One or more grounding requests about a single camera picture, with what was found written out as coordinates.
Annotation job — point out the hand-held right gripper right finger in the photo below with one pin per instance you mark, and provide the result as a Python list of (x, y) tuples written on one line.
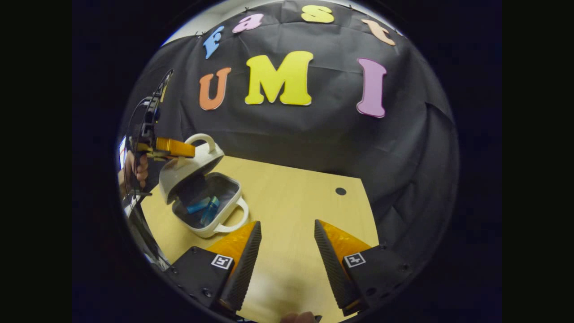
[(334, 264)]

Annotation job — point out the white suitcase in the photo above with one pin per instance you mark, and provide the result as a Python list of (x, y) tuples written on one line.
[(188, 168)]

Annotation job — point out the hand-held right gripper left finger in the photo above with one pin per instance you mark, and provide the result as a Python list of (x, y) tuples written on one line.
[(244, 264)]

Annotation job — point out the white and blue tube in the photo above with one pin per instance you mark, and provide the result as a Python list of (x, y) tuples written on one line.
[(197, 205)]

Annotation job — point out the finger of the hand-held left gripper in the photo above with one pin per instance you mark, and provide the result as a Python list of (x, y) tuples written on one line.
[(175, 147)]

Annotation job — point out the black backdrop cloth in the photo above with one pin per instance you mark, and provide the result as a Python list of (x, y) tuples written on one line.
[(314, 143)]

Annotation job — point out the teal blue-capped bottle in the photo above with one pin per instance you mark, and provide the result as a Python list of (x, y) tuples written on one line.
[(210, 211)]

